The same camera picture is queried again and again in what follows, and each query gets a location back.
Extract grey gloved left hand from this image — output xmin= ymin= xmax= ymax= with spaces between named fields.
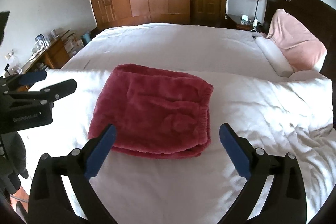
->
xmin=1 ymin=132 xmax=29 ymax=194

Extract magenta fleece pants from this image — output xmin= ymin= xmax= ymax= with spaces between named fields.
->
xmin=88 ymin=64 xmax=214 ymax=159

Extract wooden side desk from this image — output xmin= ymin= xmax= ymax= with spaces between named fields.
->
xmin=4 ymin=29 xmax=85 ymax=92

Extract white bolster pillow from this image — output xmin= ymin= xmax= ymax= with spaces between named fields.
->
xmin=255 ymin=36 xmax=294 ymax=77

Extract dark wooden headboard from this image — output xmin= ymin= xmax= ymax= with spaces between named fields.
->
xmin=262 ymin=0 xmax=335 ymax=81

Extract pink pillow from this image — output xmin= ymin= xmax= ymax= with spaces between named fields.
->
xmin=266 ymin=9 xmax=327 ymax=72

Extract dark bedside table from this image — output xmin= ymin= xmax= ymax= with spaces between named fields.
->
xmin=226 ymin=14 xmax=257 ymax=32

